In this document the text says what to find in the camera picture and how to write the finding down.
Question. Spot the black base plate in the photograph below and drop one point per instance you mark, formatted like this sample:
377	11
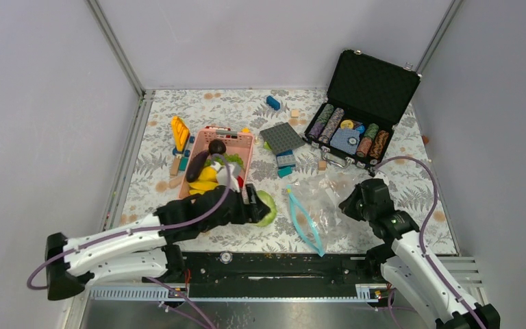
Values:
266	276

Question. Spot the red fake apple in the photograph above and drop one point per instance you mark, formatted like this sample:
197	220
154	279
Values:
241	181

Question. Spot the pink plastic basket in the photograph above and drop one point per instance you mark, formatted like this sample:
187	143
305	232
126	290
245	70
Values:
241	143

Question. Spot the black poker chip case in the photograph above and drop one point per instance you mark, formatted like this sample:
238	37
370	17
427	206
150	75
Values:
369	91

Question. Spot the yellow toy block stack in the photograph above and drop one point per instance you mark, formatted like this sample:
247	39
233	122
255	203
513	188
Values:
181	133

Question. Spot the wooden plank block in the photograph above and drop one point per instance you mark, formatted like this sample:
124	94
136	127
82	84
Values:
176	181

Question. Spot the green fake grapes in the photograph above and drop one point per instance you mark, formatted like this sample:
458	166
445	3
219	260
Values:
229	159

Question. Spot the dark fake plum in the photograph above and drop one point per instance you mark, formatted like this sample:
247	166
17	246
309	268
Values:
217	146

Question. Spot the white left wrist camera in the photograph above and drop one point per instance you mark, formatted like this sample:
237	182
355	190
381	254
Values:
227	175

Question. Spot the blue toy brick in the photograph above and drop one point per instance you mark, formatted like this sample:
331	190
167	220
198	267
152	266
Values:
273	103

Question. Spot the grey lego baseplate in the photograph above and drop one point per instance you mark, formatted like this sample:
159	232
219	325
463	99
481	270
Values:
281	138

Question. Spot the grey lego brick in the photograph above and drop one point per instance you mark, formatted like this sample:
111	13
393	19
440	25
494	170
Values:
286	159

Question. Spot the yellow fake banana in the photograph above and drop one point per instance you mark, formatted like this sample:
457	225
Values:
201	186

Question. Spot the teal toy block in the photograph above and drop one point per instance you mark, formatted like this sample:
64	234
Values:
284	171

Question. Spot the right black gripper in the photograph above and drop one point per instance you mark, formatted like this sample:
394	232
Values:
347	205

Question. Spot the purple fake eggplant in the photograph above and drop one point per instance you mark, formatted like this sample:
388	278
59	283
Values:
196	165

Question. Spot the yellow fake mango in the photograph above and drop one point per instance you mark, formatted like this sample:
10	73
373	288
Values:
208	174

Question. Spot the clear zip top bag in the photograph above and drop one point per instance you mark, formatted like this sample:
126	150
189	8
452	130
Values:
318	221

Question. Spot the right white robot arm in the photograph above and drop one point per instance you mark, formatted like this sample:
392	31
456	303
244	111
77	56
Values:
405	261

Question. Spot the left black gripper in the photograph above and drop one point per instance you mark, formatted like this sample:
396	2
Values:
253	212

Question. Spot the poker chip on table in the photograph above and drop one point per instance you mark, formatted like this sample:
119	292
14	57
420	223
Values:
226	257

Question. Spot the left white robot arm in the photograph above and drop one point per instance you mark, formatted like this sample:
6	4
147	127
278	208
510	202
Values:
138	249

